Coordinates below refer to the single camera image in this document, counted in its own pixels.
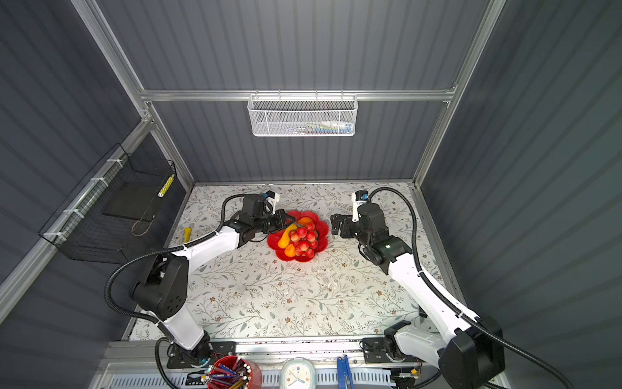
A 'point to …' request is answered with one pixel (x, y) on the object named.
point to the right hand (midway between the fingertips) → (347, 218)
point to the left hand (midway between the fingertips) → (296, 218)
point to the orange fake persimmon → (305, 220)
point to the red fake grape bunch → (304, 241)
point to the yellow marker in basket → (161, 193)
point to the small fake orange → (290, 250)
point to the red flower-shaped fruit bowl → (321, 227)
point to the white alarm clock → (298, 374)
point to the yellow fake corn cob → (285, 239)
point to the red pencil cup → (235, 372)
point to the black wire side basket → (106, 218)
